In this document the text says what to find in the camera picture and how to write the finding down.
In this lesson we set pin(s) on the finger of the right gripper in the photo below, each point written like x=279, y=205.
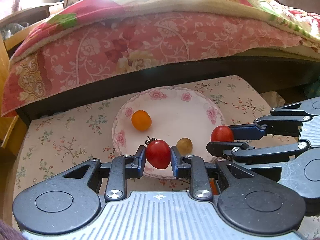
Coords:
x=241, y=152
x=274, y=125

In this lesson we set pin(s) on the dark bed frame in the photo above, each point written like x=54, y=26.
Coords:
x=263, y=73

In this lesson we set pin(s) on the pink floral blanket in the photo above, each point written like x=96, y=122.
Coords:
x=94, y=40

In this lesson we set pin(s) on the yellow green floral quilt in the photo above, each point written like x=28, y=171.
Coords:
x=277, y=14

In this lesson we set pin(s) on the floral tablecloth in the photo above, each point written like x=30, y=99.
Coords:
x=55, y=143

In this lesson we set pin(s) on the small mandarin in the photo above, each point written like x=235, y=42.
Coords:
x=213, y=187

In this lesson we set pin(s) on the red cherry tomato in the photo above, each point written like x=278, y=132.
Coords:
x=222, y=133
x=157, y=153

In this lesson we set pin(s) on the floral white plate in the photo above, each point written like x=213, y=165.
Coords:
x=176, y=113

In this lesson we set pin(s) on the red cherry tomato front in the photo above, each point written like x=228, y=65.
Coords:
x=157, y=153

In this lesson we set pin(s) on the orange cherry tomato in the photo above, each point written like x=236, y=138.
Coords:
x=141, y=120

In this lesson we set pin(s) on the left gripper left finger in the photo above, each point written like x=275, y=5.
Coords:
x=119, y=170

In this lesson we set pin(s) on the longan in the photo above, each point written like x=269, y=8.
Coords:
x=184, y=146

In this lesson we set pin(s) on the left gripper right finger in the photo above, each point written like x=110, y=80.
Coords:
x=192, y=168

